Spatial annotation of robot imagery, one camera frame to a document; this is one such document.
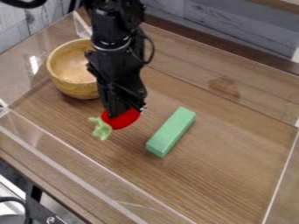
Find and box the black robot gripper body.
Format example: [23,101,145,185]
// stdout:
[85,43,147,109]

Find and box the green rectangular block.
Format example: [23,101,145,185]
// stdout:
[146,107,197,158]

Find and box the red plush strawberry toy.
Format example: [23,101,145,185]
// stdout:
[89,108,142,141]

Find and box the wooden bowl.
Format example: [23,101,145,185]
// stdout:
[47,38,99,100]

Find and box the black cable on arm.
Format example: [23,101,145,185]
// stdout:
[0,0,49,9]

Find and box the clear acrylic corner bracket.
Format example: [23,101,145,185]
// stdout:
[73,11,93,39]

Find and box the black cable under table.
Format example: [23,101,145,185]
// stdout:
[0,196,31,224]

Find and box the black table leg frame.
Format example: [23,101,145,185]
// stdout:
[24,184,67,224]

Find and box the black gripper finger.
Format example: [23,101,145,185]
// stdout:
[98,82,130,118]
[137,104,147,113]

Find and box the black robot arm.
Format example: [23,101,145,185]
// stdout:
[83,0,147,118]

